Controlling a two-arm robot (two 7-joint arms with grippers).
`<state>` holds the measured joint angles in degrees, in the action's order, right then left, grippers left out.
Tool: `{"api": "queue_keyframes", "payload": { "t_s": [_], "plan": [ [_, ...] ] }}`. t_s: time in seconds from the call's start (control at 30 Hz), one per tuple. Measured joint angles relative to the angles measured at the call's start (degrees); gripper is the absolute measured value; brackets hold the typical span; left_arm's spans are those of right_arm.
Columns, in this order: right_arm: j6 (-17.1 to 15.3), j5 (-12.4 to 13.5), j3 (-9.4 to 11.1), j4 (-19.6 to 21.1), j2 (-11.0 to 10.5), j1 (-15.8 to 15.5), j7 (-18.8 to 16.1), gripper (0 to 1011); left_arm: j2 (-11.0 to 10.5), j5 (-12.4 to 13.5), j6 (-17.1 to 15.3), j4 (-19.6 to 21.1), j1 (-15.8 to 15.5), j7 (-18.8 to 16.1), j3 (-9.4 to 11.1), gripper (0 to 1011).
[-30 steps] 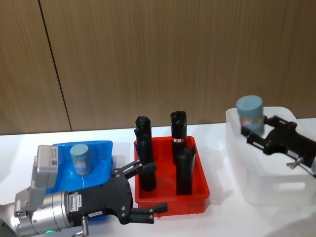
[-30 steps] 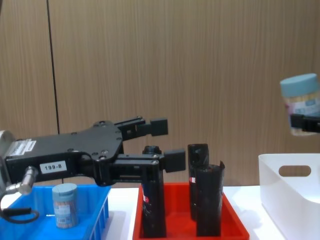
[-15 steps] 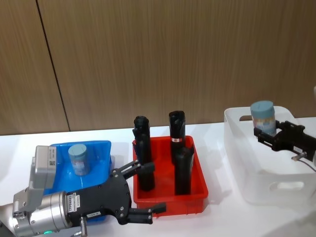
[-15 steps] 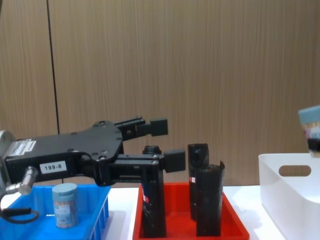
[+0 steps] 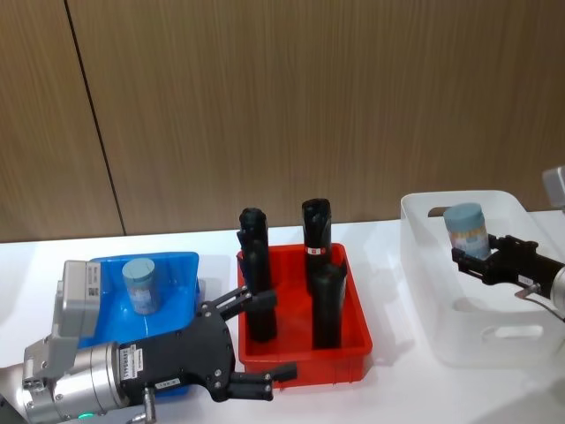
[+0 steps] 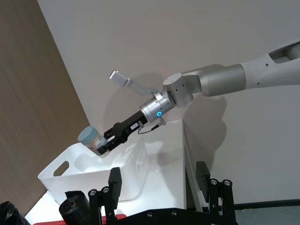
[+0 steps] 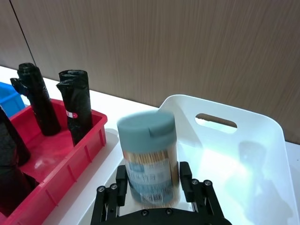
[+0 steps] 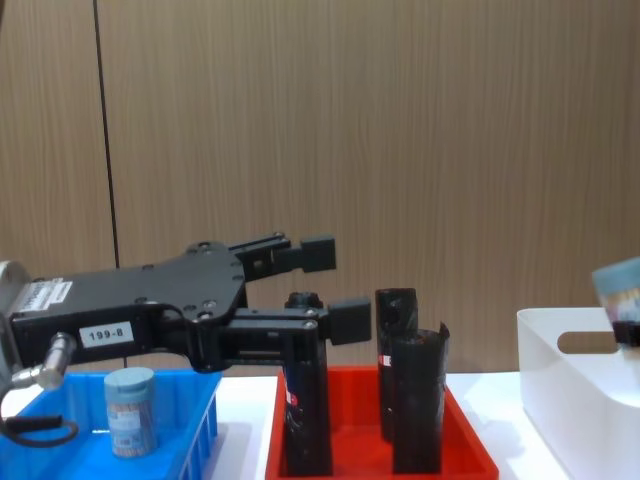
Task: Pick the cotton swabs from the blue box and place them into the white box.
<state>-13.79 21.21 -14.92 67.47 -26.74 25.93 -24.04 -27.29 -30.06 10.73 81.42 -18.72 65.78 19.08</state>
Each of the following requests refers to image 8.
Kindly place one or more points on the clear toothpick jar teal lid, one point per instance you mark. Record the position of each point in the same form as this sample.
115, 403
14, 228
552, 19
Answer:
620, 290
131, 415

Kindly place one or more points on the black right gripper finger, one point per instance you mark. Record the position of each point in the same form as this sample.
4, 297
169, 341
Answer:
629, 334

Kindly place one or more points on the red plastic bin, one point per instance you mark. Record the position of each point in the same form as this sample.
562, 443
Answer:
360, 450

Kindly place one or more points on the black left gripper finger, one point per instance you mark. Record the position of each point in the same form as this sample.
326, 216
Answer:
315, 252
350, 320

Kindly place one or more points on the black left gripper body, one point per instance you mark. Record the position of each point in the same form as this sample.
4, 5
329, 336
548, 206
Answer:
125, 300

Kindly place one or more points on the blue plastic bin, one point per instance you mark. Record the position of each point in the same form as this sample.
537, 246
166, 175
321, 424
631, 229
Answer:
75, 430

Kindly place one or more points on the black bag roll loose flap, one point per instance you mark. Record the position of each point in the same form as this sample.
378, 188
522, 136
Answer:
417, 400

